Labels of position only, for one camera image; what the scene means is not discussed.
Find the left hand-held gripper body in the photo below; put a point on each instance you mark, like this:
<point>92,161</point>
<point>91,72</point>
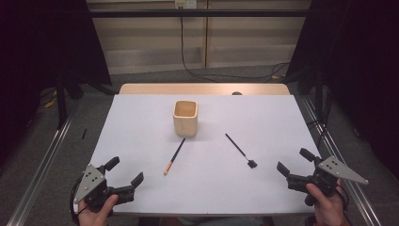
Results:
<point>94,183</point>

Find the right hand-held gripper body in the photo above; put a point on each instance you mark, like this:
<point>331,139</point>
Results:
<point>326,179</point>

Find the black pencil with orange end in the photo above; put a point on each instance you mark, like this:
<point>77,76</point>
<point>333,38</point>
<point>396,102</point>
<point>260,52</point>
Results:
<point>174,156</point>

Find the thin black brush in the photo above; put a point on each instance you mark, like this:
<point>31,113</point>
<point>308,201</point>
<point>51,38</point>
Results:
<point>235,145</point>

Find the square wooden pen holder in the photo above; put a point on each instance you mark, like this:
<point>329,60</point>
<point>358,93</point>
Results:
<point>185,124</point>

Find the person's right hand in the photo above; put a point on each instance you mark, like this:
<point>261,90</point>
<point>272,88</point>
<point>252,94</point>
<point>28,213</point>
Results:
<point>329,210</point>

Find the person's left hand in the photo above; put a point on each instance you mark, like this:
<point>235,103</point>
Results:
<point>94,218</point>

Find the white table cover board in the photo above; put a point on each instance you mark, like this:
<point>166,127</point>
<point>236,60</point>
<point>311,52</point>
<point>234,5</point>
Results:
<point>213,188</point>

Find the small dark knob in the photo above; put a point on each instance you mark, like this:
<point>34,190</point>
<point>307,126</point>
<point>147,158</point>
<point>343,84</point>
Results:
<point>236,93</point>

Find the black curtain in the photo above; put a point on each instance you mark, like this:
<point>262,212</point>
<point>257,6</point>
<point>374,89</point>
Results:
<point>37,47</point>
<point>360,62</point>

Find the aluminium floor rail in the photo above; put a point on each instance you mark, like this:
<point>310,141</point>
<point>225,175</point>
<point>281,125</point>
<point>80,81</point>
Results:
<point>40,169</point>
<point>326,138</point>

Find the black stand post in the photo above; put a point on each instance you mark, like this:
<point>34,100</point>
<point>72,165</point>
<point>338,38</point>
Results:
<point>318,94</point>
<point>61,103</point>

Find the black horizontal frame bar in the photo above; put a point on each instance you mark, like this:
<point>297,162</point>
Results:
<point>219,13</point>

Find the white wall socket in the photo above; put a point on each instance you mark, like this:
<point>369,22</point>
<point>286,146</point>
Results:
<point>185,3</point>

